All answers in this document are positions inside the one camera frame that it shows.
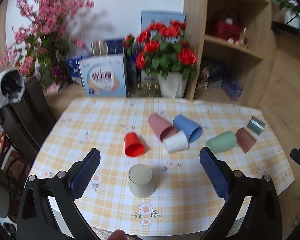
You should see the beige speckled cup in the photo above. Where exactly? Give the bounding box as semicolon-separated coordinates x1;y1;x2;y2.
128;164;155;198

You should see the grey-green translucent cup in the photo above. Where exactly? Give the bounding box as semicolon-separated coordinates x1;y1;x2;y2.
247;116;266;135

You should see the brown translucent cup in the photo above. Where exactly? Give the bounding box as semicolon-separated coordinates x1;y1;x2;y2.
236;127;256;153

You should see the green cup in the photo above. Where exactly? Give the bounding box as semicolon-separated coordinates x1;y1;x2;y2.
206;131;237;154

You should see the blue cup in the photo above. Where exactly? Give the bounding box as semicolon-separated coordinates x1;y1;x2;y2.
173;114;202;142

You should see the white paper cup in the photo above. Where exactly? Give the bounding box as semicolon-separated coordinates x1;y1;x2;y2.
163;131;189;153

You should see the red plastic cup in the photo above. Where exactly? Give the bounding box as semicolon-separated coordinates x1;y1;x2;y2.
125;132;146;157

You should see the pink cup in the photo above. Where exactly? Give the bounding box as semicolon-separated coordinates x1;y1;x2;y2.
148;113;178;141

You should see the purple small box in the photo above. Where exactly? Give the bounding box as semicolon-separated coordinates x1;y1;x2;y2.
221;80;243;101

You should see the black chair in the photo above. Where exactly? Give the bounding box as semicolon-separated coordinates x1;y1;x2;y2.
0;77;56;159

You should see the yellow plaid tablecloth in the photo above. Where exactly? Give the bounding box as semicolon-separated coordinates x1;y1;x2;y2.
27;97;295;237

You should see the snack box on shelf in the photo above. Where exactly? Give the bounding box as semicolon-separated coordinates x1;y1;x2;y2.
197;58;227;90

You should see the small glass bottle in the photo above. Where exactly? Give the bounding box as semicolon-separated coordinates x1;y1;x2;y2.
239;27;248;48

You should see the grey jacket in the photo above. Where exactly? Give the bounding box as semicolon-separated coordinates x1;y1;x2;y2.
0;68;25;109

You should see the small potted plant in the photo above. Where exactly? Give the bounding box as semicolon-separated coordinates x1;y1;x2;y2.
274;0;300;30

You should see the white flower pot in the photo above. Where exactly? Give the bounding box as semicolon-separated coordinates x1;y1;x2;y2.
158;72;188;99

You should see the wooden shelf unit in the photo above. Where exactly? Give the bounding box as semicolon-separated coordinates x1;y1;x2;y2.
184;0;276;108

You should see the red item on shelf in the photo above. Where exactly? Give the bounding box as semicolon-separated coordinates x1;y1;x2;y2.
208;8;242;42

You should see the blue white carton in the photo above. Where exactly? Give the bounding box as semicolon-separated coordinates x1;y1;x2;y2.
66;54;92;85

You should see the probiotic product box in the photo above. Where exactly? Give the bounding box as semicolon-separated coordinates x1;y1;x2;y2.
78;54;127;98

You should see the gold tray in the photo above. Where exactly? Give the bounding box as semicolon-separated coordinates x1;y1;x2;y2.
127;83;161;98

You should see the pink blossom plant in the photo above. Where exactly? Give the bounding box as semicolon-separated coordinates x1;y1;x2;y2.
0;0;94;85

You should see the red rose bouquet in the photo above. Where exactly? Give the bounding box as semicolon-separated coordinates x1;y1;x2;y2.
123;20;198;80

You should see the silver tin can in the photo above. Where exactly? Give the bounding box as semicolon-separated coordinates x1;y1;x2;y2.
91;40;108;57

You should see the dark blue gift box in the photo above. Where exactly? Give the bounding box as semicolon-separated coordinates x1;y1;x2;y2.
106;38;125;55

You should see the light blue tall box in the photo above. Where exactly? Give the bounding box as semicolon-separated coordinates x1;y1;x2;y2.
141;10;186;31

